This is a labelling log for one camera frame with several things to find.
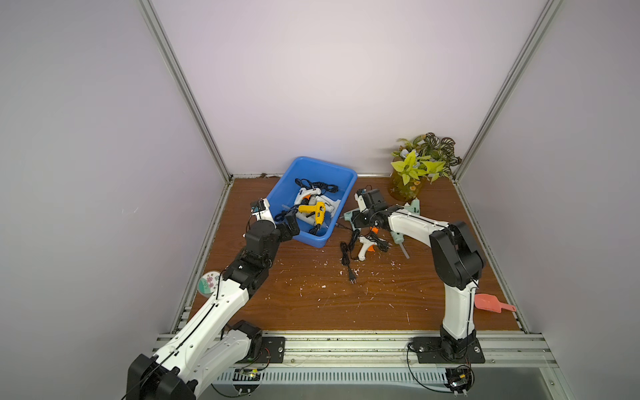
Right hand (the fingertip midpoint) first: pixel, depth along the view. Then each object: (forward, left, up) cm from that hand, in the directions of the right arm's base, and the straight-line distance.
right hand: (356, 212), depth 98 cm
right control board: (-53, -28, -9) cm, 61 cm away
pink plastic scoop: (-32, -44, -7) cm, 55 cm away
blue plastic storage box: (+19, +9, -3) cm, 22 cm away
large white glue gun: (+5, +11, -2) cm, 12 cm away
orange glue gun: (-6, -7, -3) cm, 10 cm away
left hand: (-14, +24, +18) cm, 33 cm away
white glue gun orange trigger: (+12, +23, -3) cm, 26 cm away
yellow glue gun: (0, +15, +2) cm, 15 cm away
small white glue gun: (-12, -4, -5) cm, 13 cm away
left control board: (-55, +35, -10) cm, 66 cm away
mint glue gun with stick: (-10, -17, -4) cm, 20 cm away
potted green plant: (+20, -28, +13) cm, 37 cm away
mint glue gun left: (+1, +4, -4) cm, 6 cm away
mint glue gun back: (+8, -26, -6) cm, 28 cm away
